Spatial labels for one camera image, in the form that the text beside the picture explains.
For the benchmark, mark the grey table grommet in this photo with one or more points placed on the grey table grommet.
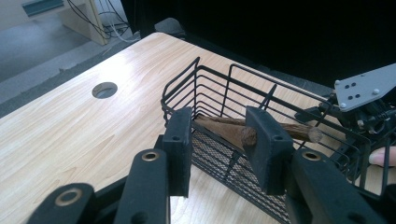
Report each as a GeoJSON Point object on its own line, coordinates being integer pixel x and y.
{"type": "Point", "coordinates": [105, 90]}

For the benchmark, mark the dark curtain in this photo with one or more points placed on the dark curtain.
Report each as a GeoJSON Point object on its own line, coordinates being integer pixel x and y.
{"type": "Point", "coordinates": [264, 31]}

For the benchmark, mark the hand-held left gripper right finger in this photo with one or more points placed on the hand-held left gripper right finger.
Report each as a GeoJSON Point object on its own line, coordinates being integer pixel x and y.
{"type": "Point", "coordinates": [267, 149]}

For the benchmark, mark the light wooden desk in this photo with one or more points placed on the light wooden desk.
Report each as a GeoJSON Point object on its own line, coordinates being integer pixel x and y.
{"type": "Point", "coordinates": [87, 21]}

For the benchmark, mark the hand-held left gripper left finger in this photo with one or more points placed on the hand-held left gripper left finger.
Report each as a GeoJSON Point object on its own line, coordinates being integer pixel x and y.
{"type": "Point", "coordinates": [179, 149]}

